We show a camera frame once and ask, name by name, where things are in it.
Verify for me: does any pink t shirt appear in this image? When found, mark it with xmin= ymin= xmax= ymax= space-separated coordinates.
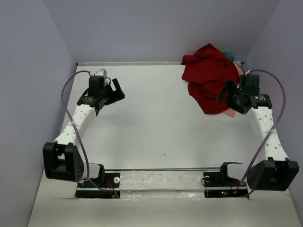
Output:
xmin=223 ymin=61 xmax=245 ymax=118

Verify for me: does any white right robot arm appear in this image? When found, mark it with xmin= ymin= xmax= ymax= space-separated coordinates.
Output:
xmin=216 ymin=73 xmax=299 ymax=191

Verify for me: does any red t shirt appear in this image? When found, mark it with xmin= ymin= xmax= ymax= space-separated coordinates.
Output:
xmin=181 ymin=44 xmax=242 ymax=115

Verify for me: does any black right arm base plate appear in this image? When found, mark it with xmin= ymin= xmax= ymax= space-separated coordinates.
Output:
xmin=201 ymin=172 xmax=249 ymax=199

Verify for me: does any aluminium table rail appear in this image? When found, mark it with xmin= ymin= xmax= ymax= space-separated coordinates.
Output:
xmin=76 ymin=61 xmax=181 ymax=67
xmin=105 ymin=167 xmax=220 ymax=172

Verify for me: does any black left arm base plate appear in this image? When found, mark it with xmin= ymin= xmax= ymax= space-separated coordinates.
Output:
xmin=75 ymin=171 xmax=121 ymax=199

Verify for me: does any aluminium back table rail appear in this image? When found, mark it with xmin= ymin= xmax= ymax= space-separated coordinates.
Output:
xmin=76 ymin=61 xmax=181 ymax=67

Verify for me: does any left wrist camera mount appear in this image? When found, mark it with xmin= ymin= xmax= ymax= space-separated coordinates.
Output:
xmin=94 ymin=69 xmax=107 ymax=77

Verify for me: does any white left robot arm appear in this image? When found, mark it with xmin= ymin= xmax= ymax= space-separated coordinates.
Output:
xmin=43 ymin=76 xmax=125 ymax=187

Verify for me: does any teal blue t shirt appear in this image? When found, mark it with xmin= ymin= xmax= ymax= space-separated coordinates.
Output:
xmin=222 ymin=52 xmax=235 ymax=62

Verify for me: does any aluminium front table rail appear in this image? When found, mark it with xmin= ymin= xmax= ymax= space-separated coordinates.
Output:
xmin=105 ymin=167 xmax=220 ymax=172

